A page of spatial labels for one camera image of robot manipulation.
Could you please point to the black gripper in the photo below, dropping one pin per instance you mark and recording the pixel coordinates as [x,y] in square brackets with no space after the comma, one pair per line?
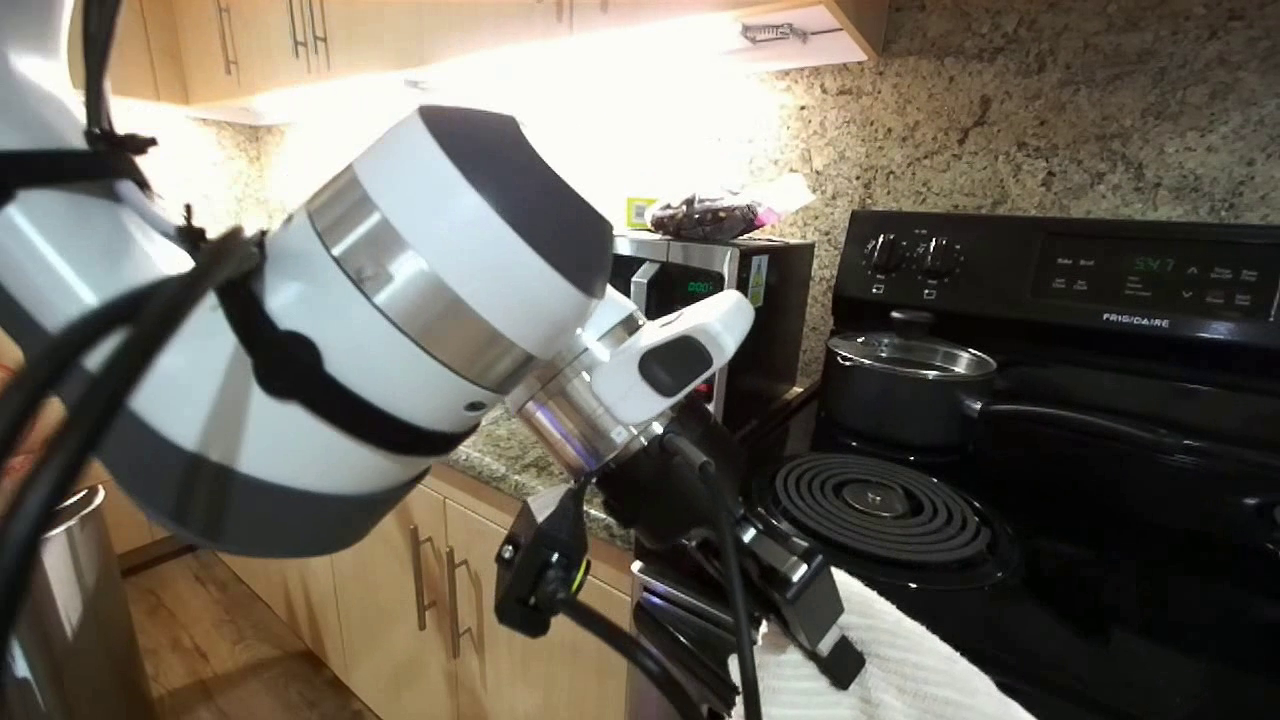
[644,500]

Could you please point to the white ribbed towel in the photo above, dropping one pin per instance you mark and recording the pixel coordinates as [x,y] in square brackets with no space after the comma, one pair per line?
[904,664]

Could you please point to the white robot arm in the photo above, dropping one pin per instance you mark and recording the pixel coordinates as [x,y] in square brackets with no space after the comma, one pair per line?
[403,266]

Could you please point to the black electric stove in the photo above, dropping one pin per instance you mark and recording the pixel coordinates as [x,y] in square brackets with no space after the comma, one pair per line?
[1146,533]

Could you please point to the black saucepan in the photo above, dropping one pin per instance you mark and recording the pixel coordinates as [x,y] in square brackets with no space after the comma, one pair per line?
[904,392]

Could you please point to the stainless steel microwave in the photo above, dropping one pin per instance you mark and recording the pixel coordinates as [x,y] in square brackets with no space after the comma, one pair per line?
[772,305]

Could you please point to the dark clutter pile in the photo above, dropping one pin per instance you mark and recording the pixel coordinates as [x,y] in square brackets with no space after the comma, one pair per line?
[700,221]

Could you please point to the green cup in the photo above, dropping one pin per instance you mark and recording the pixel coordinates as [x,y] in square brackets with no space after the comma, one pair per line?
[642,214]

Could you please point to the under cabinet light strip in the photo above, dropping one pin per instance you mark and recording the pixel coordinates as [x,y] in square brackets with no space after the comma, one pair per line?
[642,57]

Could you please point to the stainless steel trash can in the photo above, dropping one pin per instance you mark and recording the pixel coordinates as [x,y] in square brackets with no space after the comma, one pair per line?
[73,626]

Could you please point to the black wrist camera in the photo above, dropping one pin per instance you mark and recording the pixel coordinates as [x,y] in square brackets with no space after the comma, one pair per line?
[543,564]

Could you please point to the wooden wall cabinets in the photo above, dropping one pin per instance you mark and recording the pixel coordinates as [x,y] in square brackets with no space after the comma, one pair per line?
[384,35]

